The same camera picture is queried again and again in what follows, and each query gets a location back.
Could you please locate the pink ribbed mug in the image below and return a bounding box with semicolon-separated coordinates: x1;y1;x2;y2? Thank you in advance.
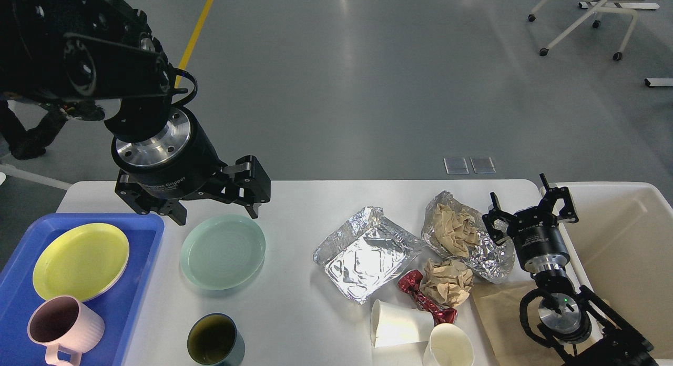
27;295;105;365

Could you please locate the upright white paper cup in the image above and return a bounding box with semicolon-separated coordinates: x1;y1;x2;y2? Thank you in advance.
422;323;474;365

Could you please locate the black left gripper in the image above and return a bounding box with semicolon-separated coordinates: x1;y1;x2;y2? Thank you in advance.
111;107;271;226

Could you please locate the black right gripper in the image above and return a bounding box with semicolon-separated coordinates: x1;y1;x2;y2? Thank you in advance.
482;174;579;272

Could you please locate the white chair leg left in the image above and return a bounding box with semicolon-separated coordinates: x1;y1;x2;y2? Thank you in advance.
1;164;72;190

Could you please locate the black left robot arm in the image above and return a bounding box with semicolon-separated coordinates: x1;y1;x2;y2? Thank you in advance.
2;0;271;225

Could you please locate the red foil wrapper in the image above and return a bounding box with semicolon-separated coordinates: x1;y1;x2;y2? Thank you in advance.
397;269;457;325

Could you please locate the white metal bar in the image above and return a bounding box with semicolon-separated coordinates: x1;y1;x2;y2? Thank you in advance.
644;78;673;88

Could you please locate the blue plastic tray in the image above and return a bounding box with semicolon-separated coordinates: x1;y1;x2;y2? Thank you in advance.
1;213;164;365

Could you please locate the right floor socket cover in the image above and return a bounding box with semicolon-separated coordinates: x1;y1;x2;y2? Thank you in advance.
470;157;497;175

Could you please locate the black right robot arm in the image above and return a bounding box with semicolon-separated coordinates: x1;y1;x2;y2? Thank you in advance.
482;174;656;365

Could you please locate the crumpled brown paper ball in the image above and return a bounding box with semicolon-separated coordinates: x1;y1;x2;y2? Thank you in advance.
420;259;474;308

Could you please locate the floor socket cover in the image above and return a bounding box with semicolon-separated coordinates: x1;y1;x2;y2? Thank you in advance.
444;157;470;175
470;157;497;175

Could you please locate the crumpled aluminium foil tray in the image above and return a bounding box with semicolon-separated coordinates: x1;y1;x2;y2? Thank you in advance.
421;191;515;283

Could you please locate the flat aluminium foil tray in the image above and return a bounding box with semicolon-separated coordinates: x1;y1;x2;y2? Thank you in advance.
313;206;424;304

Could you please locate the mint green plate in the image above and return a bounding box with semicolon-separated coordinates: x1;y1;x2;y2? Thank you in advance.
180;215;266;291

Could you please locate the brown paper sheet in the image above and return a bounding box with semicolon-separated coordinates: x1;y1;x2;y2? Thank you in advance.
471;281;563;365

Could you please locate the beige plastic bin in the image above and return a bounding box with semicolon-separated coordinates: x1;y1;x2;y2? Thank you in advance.
565;182;672;365

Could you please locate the lying white paper cup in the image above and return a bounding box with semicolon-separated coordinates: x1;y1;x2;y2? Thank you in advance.
370;300;435;348

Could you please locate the left floor socket cover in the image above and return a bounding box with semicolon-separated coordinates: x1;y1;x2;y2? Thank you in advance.
444;157;470;175

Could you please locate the dark teal mug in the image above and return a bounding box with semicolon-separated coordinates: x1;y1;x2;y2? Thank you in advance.
187;313;246;365

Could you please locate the yellow plate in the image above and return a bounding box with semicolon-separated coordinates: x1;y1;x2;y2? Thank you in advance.
32;222;130;302

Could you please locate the crumpled brown paper in foil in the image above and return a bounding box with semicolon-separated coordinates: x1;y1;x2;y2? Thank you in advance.
431;204;479;258

